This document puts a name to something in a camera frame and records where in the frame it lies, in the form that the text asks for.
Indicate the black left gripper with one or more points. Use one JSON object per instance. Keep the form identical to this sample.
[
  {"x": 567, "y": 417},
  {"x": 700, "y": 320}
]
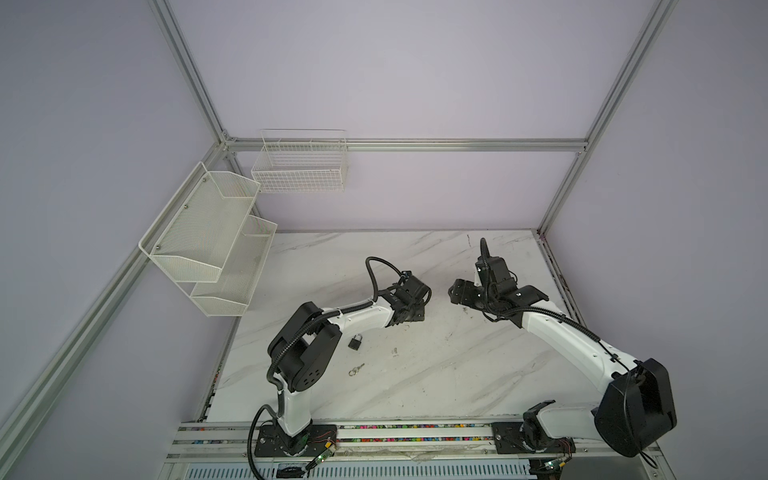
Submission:
[{"x": 420, "y": 313}]

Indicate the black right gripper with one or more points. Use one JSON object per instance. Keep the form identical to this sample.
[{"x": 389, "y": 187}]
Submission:
[{"x": 460, "y": 288}]

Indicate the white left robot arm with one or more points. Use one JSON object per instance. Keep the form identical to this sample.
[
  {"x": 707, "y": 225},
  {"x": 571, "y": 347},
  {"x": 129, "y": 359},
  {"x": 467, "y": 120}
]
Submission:
[{"x": 303, "y": 349}]

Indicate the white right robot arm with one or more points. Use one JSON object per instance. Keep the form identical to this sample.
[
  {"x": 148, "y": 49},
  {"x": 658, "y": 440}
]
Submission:
[{"x": 636, "y": 407}]

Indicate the black padlock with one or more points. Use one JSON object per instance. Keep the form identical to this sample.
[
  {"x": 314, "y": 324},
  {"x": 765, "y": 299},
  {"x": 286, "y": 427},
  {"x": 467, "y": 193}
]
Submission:
[{"x": 356, "y": 342}]

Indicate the white ventilated cover strip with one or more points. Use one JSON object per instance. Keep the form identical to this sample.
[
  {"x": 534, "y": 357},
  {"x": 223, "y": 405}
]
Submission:
[{"x": 388, "y": 469}]

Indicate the white mesh two-tier shelf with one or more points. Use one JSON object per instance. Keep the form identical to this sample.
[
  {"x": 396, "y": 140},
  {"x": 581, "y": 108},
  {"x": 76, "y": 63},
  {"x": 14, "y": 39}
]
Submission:
[{"x": 210, "y": 243}]

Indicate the aluminium table edge rail right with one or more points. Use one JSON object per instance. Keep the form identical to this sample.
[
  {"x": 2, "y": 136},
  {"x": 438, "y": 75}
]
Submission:
[{"x": 556, "y": 272}]

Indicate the aluminium frame horizontal back bar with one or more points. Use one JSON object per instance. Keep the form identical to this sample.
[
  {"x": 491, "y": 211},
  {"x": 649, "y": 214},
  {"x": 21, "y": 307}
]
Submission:
[{"x": 424, "y": 144}]

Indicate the white wire basket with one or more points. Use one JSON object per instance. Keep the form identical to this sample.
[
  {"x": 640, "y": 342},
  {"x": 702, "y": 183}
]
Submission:
[{"x": 301, "y": 161}]

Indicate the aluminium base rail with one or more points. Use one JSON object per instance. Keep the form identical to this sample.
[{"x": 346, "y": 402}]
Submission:
[{"x": 417, "y": 440}]

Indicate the aluminium frame post back right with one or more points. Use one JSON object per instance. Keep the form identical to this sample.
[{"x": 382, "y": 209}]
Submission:
[{"x": 649, "y": 32}]

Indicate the aluminium frame post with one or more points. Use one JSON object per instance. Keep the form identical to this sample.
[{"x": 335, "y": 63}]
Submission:
[
  {"x": 649, "y": 32},
  {"x": 171, "y": 31}
]

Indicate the aluminium frame post back left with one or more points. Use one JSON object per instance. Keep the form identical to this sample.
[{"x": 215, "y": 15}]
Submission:
[{"x": 171, "y": 31}]

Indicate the aluminium frame left wall bar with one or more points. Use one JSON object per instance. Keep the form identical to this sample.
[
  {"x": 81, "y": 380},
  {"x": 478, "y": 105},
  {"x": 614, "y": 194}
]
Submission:
[{"x": 27, "y": 419}]

